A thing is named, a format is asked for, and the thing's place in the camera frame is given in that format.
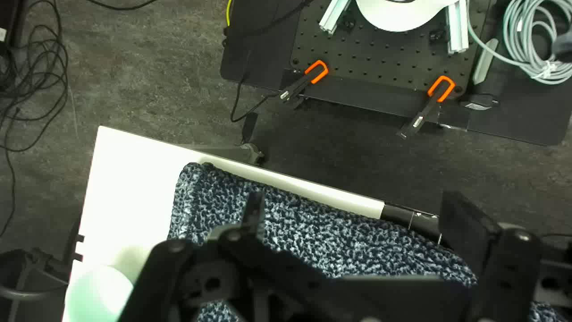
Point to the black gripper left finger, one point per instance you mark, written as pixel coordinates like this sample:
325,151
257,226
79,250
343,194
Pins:
197,269

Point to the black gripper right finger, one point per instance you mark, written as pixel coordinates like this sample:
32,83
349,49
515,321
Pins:
506,269

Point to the dark blue speckled fleece blanket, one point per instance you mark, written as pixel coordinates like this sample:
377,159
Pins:
333,239

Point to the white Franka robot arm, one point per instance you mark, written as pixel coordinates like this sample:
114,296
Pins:
399,15

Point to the mint green bowl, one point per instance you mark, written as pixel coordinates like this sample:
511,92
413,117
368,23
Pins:
98,296

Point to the white padded rod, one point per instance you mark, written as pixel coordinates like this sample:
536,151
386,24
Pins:
309,191

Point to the black plastic floor stand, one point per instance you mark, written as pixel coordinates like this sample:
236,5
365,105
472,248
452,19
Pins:
27,287

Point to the aluminium extrusion bar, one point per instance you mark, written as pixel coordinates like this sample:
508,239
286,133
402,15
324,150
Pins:
458,28
333,15

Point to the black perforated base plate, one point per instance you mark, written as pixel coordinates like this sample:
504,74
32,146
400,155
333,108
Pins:
381,65

